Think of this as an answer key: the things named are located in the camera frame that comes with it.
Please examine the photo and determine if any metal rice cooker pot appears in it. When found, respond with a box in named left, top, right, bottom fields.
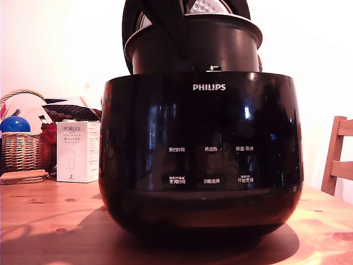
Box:
left=124, top=13, right=264, bottom=75

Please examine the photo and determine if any blue ball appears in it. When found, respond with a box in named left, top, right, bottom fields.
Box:
left=0, top=115, right=31, bottom=134

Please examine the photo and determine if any stack of cork coasters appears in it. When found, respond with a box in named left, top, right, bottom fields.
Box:
left=0, top=169, right=50, bottom=186

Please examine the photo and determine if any wooden chair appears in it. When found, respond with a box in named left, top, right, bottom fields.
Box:
left=320, top=115, right=353, bottom=197

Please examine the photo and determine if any white Porlex cardboard box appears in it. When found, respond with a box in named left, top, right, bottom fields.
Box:
left=56, top=120, right=101, bottom=183

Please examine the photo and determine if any black rice cooker lid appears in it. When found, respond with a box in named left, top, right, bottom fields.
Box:
left=121, top=0, right=253, bottom=75

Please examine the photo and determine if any black Philips rice cooker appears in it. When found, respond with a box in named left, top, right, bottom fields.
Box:
left=99, top=65, right=306, bottom=247

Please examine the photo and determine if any woven wicker basket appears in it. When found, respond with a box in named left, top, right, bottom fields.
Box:
left=0, top=89, right=54, bottom=174

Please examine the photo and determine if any dark dotted cloth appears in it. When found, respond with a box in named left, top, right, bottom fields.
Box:
left=42, top=103, right=103, bottom=123

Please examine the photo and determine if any red fabric pouch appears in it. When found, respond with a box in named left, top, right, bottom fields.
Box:
left=40, top=123, right=58, bottom=169

